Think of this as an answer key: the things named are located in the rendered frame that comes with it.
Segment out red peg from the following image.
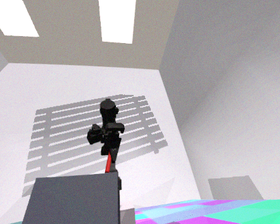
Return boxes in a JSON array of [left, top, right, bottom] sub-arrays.
[[105, 151, 111, 173]]

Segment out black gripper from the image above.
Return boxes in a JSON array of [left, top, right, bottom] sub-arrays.
[[101, 122, 125, 163]]

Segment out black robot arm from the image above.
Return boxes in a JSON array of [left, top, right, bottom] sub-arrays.
[[87, 99, 122, 190]]

